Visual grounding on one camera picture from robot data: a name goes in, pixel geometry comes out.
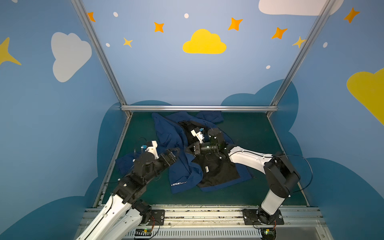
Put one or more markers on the blue jacket with black lining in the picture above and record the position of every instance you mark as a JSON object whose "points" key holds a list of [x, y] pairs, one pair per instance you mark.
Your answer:
{"points": [[192, 156]]}

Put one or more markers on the left floor aluminium rail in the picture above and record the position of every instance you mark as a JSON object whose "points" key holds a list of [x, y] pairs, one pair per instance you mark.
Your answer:
{"points": [[103, 188]]}

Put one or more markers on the right small circuit board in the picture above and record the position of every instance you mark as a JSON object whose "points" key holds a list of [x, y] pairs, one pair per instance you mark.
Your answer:
{"points": [[268, 234]]}

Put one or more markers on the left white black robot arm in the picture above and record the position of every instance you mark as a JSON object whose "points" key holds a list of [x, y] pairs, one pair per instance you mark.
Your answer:
{"points": [[124, 211]]}

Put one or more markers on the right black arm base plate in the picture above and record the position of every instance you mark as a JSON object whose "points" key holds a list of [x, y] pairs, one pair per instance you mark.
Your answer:
{"points": [[260, 217]]}

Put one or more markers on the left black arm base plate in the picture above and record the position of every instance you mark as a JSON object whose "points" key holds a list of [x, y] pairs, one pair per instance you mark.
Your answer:
{"points": [[153, 217]]}

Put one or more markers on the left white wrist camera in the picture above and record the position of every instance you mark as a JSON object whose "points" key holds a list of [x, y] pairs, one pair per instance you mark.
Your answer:
{"points": [[151, 147]]}

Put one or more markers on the small circuit board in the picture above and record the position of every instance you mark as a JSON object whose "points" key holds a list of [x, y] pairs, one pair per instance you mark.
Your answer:
{"points": [[143, 233], [268, 234]]}

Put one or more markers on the left small circuit board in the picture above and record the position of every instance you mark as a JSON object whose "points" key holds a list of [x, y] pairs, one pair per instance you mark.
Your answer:
{"points": [[143, 233]]}

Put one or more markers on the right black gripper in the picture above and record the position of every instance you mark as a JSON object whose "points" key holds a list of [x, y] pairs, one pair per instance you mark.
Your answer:
{"points": [[196, 148]]}

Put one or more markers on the right aluminium corner post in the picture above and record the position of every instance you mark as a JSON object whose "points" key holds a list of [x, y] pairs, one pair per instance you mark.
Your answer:
{"points": [[304, 50]]}

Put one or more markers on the left aluminium corner post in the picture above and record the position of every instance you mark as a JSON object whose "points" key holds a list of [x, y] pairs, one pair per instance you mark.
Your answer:
{"points": [[88, 26]]}

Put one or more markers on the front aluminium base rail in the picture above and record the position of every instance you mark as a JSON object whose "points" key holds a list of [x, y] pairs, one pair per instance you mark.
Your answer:
{"points": [[226, 222]]}

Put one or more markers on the horizontal aluminium back rail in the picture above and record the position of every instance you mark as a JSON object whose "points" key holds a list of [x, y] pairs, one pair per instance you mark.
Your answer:
{"points": [[143, 108]]}

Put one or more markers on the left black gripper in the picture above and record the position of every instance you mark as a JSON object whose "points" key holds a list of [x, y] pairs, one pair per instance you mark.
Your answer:
{"points": [[168, 156]]}

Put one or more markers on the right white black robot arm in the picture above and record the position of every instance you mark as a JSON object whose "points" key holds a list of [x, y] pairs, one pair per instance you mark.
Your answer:
{"points": [[281, 175]]}

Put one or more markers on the aluminium corner post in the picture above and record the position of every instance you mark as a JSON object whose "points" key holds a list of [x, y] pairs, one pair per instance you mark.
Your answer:
{"points": [[88, 26], [304, 50]]}

